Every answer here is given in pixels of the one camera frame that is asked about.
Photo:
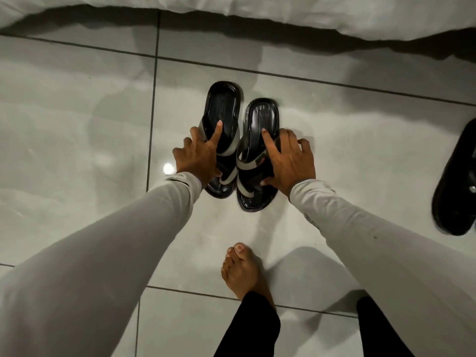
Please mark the person's right forearm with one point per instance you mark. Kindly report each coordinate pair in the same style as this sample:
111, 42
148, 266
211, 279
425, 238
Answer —
390, 263

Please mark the person's left hand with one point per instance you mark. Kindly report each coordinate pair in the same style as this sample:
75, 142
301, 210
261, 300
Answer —
197, 159

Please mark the person's right hand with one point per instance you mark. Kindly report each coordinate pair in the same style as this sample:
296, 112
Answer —
293, 163

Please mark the person's left middle finger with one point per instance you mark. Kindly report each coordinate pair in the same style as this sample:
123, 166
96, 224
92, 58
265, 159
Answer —
196, 133

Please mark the white bed sheet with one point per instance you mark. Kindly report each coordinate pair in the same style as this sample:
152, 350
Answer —
260, 11

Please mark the plain black sandal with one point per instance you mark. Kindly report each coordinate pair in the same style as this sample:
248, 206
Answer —
455, 193

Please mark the person's left forearm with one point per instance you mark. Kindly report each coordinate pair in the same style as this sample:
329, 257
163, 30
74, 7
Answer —
93, 263

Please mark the person's bare foot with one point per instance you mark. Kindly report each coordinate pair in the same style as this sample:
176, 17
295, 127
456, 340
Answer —
241, 273

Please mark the person's right thumb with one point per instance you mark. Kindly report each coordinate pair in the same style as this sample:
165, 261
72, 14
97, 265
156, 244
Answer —
267, 181

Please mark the person's right middle finger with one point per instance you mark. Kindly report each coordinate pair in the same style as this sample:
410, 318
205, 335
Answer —
288, 139

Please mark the person's black trouser leg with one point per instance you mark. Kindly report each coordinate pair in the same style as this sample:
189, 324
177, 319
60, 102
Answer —
249, 327
379, 330

